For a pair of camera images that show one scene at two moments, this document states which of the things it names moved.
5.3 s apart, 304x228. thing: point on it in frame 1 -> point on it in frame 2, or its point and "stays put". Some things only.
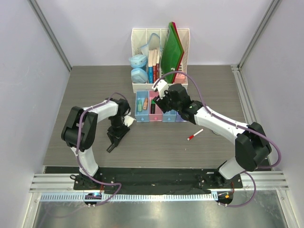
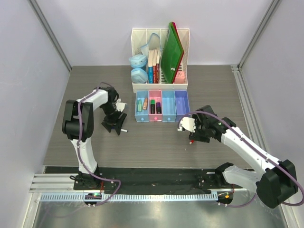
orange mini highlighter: (145, 103) stays put
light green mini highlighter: (139, 106) stays put
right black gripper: (161, 102) -> (196, 136)
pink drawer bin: (158, 116) stays put
